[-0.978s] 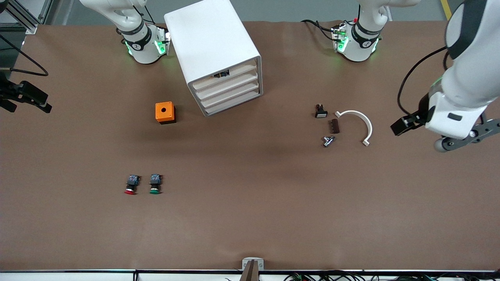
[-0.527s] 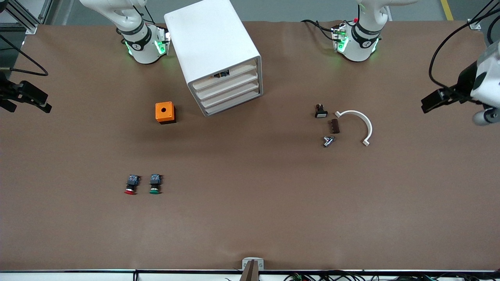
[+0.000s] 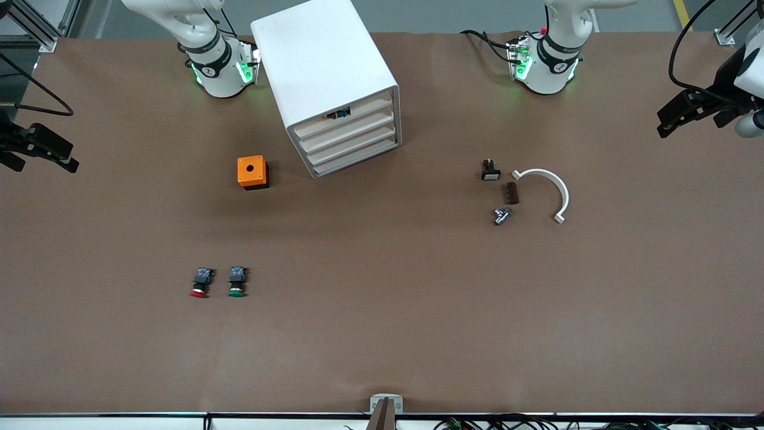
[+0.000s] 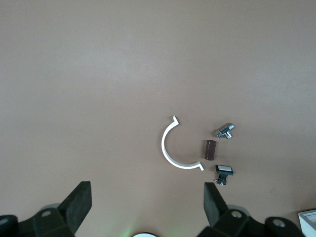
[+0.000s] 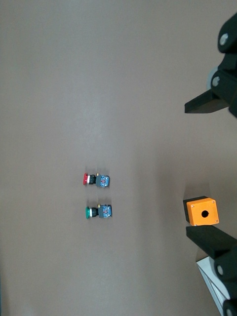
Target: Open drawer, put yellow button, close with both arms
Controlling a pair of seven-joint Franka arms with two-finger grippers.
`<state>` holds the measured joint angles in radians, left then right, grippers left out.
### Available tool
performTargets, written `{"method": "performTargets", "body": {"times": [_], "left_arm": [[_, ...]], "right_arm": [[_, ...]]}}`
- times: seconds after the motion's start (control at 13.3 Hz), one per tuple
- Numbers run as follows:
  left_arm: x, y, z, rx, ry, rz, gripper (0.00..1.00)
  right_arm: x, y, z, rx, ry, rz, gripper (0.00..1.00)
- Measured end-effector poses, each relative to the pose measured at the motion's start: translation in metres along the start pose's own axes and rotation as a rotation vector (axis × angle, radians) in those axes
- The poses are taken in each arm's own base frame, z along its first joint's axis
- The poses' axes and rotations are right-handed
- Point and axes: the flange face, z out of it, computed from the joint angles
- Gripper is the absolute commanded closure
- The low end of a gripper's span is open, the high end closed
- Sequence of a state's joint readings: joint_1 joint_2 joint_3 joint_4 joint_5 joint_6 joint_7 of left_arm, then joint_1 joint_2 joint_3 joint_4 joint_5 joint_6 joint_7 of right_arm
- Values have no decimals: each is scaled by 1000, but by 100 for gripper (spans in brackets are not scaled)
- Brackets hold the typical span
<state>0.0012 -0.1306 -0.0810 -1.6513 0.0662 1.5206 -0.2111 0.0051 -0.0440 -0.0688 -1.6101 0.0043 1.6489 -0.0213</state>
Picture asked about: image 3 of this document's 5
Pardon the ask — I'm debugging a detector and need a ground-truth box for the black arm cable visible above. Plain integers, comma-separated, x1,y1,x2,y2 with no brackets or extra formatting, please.
667,0,726,105
0,51,75,118

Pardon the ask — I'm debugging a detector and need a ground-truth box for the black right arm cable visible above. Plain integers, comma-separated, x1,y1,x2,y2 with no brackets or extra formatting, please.
0,51,75,118

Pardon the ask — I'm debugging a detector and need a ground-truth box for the black cable bundle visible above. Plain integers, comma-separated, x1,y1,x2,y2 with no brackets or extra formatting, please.
436,415,764,430

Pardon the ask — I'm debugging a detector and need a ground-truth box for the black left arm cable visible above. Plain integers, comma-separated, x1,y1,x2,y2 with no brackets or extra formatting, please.
667,0,726,105

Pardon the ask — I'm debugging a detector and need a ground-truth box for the white half-ring pipe clamp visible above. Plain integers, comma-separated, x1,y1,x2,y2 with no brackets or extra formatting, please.
512,168,570,225

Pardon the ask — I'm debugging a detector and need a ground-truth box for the white drawer cabinet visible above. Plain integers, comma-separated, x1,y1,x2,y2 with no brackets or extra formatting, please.
251,0,403,180

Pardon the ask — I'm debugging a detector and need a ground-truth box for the beige cabinet drawer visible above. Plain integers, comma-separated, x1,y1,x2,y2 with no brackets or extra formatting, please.
300,112,396,152
306,125,398,165
312,139,399,178
294,97,395,139

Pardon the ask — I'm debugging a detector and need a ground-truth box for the silver table edge bracket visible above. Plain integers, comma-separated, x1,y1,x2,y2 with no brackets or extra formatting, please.
369,394,404,414

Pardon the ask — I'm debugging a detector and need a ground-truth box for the red push button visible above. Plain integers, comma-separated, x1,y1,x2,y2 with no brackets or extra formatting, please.
190,267,215,299

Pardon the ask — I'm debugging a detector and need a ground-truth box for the orange box with hole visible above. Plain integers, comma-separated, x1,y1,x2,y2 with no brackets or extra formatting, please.
237,155,270,191

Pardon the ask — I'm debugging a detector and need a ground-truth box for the aluminium frame profile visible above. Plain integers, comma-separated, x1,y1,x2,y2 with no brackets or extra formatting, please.
0,0,81,54

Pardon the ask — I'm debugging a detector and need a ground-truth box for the green push button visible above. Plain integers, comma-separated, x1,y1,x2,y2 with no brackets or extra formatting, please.
228,266,249,298

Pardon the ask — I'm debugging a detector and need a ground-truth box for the black left base cable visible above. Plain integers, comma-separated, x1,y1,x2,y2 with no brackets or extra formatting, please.
458,29,515,64

